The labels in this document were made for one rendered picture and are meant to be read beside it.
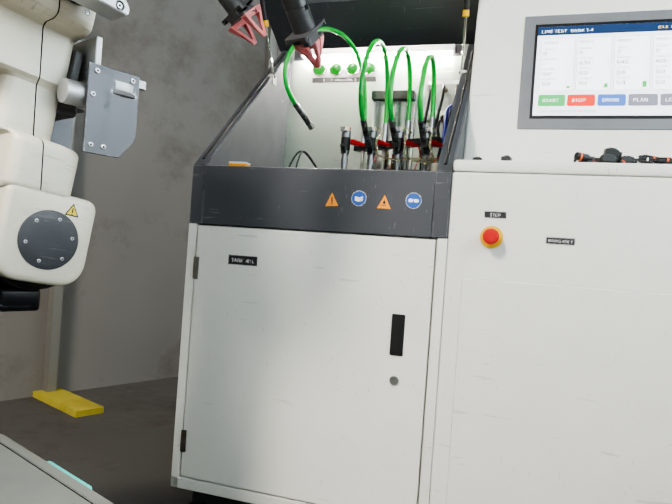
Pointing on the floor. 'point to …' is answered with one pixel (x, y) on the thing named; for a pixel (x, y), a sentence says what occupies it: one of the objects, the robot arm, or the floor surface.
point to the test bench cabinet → (207, 492)
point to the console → (553, 303)
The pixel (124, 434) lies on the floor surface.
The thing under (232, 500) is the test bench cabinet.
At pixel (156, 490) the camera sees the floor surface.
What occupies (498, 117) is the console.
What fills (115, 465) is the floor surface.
